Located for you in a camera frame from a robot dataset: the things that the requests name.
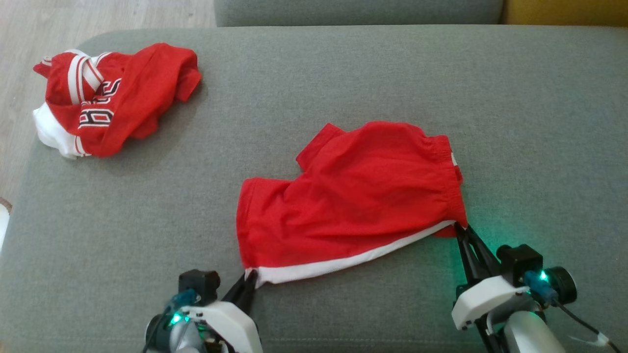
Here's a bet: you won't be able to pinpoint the yellow cushion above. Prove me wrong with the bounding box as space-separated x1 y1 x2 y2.
500 0 628 27

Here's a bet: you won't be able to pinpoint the grey fabric sofa seat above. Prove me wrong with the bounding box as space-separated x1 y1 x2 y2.
0 25 628 353

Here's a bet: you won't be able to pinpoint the red shorts with white stripe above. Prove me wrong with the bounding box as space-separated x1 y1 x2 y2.
235 121 468 288

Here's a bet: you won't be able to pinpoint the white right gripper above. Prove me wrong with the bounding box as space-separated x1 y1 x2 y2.
451 225 531 353

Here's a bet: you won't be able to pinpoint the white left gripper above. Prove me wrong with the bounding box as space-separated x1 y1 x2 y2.
169 271 263 353

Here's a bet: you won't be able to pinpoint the left black cable, teal plug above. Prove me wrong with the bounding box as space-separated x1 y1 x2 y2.
142 288 201 353

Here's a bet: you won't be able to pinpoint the white rounded object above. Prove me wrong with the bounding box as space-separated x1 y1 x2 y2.
0 197 12 253

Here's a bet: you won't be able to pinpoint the grey sofa back cushion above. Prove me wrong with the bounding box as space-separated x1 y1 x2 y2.
213 0 506 27

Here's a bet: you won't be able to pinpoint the red lettered basketball jersey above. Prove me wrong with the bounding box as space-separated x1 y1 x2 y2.
33 43 202 160

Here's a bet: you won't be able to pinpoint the white right cable tie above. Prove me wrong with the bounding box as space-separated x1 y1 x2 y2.
569 332 611 347

